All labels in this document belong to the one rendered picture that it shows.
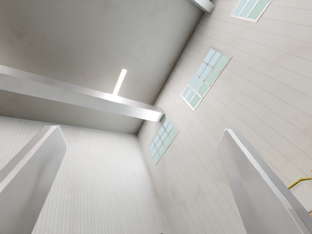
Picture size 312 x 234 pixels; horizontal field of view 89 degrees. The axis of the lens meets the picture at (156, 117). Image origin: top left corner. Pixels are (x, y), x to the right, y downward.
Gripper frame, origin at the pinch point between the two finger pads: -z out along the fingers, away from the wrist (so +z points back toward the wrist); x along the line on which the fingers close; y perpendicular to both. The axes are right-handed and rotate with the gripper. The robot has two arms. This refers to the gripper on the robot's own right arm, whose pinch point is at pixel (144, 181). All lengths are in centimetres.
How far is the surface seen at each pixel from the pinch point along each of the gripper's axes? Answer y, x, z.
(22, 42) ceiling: 98, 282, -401
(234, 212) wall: 297, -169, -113
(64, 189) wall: 364, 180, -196
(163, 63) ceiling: 166, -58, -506
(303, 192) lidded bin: 153, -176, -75
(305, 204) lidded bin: 160, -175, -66
